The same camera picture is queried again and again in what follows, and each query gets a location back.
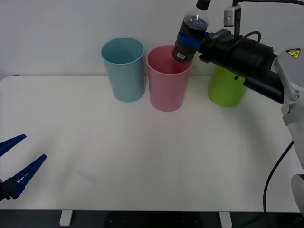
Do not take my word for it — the green plastic bin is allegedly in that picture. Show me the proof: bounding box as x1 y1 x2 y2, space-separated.
207 65 249 108

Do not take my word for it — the pale blue plastic bin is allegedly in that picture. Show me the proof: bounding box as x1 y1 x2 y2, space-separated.
101 37 146 103

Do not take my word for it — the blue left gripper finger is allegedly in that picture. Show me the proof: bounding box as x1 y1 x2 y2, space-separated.
0 154 48 202
0 134 27 157

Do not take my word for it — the pink plastic bin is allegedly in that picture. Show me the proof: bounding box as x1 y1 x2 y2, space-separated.
146 45 193 113

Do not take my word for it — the dark plastic bottle black cap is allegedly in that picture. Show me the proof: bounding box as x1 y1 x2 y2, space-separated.
172 0 211 64

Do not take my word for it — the white table leg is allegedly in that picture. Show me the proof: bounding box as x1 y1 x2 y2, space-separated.
59 210 73 227
218 211 233 228

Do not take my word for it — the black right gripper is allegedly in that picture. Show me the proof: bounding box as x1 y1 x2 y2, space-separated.
176 28 241 70

